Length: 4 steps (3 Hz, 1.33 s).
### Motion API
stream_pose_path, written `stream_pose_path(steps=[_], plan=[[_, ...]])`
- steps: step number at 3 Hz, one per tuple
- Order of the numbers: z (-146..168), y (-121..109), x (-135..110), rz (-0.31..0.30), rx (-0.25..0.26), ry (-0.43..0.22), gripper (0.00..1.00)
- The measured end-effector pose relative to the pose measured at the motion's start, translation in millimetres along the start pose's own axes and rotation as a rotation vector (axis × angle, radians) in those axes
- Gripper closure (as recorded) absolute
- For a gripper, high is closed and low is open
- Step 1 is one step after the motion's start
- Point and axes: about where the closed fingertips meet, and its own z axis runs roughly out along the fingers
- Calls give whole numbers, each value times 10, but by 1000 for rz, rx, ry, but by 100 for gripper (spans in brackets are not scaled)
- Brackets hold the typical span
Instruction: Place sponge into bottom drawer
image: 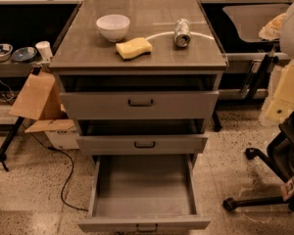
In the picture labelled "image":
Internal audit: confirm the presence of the black power cable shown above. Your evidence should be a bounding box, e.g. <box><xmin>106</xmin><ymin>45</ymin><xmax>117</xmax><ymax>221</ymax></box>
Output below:
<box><xmin>21</xmin><ymin>124</ymin><xmax>89</xmax><ymax>212</ymax></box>

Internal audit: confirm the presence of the blue patterned bowl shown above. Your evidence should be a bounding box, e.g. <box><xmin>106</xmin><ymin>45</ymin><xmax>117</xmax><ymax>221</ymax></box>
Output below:
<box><xmin>0</xmin><ymin>43</ymin><xmax>13</xmax><ymax>62</ymax></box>

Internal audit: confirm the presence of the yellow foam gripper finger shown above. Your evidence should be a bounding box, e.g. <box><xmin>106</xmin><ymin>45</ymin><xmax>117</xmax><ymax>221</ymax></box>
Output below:
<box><xmin>259</xmin><ymin>13</ymin><xmax>285</xmax><ymax>41</ymax></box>
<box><xmin>259</xmin><ymin>60</ymin><xmax>294</xmax><ymax>125</ymax></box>

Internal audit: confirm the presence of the crushed silver can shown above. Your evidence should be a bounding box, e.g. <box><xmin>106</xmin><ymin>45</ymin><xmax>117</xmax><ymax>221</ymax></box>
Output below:
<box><xmin>173</xmin><ymin>19</ymin><xmax>191</xmax><ymax>48</ymax></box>

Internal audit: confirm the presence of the black tripod stand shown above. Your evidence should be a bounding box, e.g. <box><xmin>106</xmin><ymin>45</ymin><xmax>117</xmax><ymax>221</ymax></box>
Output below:
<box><xmin>0</xmin><ymin>67</ymin><xmax>41</xmax><ymax>171</ymax></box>

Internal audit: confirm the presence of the white paper cup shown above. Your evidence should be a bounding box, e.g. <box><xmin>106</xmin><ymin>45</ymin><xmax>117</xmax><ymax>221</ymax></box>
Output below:
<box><xmin>35</xmin><ymin>41</ymin><xmax>53</xmax><ymax>62</ymax></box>

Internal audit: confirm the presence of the grey left side shelf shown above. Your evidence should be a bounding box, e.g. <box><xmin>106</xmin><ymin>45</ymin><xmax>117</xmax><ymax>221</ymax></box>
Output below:
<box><xmin>0</xmin><ymin>59</ymin><xmax>50</xmax><ymax>78</ymax></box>

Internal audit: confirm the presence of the grey drawer cabinet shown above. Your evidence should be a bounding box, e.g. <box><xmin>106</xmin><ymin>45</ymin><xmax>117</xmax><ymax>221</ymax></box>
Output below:
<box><xmin>48</xmin><ymin>0</ymin><xmax>229</xmax><ymax>168</ymax></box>

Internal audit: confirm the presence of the yellow sponge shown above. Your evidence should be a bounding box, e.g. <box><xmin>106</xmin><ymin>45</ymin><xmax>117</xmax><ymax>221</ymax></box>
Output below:
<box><xmin>116</xmin><ymin>37</ymin><xmax>153</xmax><ymax>60</ymax></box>

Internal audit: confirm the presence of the dark blue plate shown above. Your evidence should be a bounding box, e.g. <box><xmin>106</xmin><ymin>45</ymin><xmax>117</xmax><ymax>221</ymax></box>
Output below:
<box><xmin>12</xmin><ymin>47</ymin><xmax>37</xmax><ymax>63</ymax></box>

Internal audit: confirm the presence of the brown cardboard box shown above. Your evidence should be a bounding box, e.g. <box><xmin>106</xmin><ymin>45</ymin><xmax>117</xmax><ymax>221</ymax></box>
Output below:
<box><xmin>9</xmin><ymin>71</ymin><xmax>78</xmax><ymax>150</ymax></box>

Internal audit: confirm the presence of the grey middle drawer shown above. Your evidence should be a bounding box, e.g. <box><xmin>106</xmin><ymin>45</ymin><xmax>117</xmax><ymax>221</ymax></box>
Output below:
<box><xmin>76</xmin><ymin>134</ymin><xmax>208</xmax><ymax>155</ymax></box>

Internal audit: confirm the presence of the white ceramic bowl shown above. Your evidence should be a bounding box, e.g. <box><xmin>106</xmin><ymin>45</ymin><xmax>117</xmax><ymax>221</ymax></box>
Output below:
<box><xmin>96</xmin><ymin>15</ymin><xmax>130</xmax><ymax>42</ymax></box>

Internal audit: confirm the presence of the grey top drawer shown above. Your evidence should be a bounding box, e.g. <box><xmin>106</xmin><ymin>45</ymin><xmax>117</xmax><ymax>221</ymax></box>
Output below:
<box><xmin>60</xmin><ymin>91</ymin><xmax>219</xmax><ymax>119</ymax></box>

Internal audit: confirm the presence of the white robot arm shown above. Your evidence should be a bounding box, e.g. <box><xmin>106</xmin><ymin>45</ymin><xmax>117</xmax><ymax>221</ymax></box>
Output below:
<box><xmin>259</xmin><ymin>2</ymin><xmax>294</xmax><ymax>126</ymax></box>

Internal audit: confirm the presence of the black office chair base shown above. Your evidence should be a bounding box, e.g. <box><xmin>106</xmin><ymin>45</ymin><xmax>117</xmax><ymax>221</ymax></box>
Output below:
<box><xmin>222</xmin><ymin>100</ymin><xmax>294</xmax><ymax>212</ymax></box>

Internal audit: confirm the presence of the grey bottom drawer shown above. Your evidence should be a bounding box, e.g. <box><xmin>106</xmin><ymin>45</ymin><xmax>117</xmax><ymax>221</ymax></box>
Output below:
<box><xmin>78</xmin><ymin>154</ymin><xmax>210</xmax><ymax>233</ymax></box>

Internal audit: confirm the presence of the grey drawer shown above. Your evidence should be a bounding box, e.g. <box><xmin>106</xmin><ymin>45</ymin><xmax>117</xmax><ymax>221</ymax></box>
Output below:
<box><xmin>78</xmin><ymin>154</ymin><xmax>210</xmax><ymax>233</ymax></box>
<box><xmin>76</xmin><ymin>134</ymin><xmax>208</xmax><ymax>155</ymax></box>
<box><xmin>60</xmin><ymin>91</ymin><xmax>219</xmax><ymax>119</ymax></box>

